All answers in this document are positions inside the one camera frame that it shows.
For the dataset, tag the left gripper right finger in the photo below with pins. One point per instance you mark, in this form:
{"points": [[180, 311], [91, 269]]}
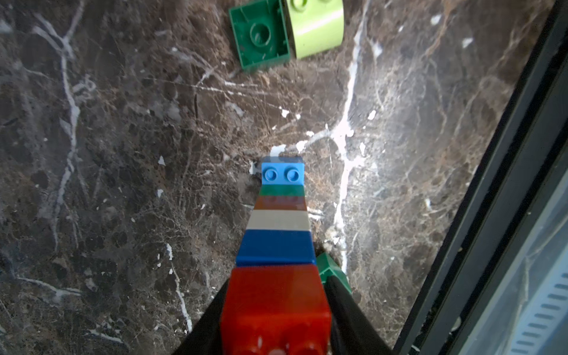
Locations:
{"points": [[351, 332]]}

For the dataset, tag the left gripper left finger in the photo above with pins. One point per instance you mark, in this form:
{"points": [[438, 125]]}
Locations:
{"points": [[205, 337]]}

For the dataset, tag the red lego brick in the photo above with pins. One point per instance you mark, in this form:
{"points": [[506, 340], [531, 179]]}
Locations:
{"points": [[275, 310]]}

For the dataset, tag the dark blue lego brick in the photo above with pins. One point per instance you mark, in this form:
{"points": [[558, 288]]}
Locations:
{"points": [[261, 247]]}

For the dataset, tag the white lego brick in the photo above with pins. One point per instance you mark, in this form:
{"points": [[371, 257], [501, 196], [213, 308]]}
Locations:
{"points": [[285, 220]]}

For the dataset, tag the orange lego brick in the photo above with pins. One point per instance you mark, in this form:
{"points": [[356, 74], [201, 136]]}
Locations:
{"points": [[290, 203]]}

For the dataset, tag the small green lego brick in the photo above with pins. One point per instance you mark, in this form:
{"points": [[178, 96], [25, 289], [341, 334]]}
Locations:
{"points": [[282, 190]]}

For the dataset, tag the long blue lego brick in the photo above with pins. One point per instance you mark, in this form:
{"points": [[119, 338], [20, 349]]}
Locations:
{"points": [[283, 171]]}

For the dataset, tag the cream lego brick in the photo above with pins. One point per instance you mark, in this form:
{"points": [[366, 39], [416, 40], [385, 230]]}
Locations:
{"points": [[317, 25]]}

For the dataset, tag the dark green lego brick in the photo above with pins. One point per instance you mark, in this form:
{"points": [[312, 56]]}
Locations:
{"points": [[260, 34]]}

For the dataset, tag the black mounting rail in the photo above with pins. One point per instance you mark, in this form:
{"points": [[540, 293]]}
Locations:
{"points": [[528, 139]]}

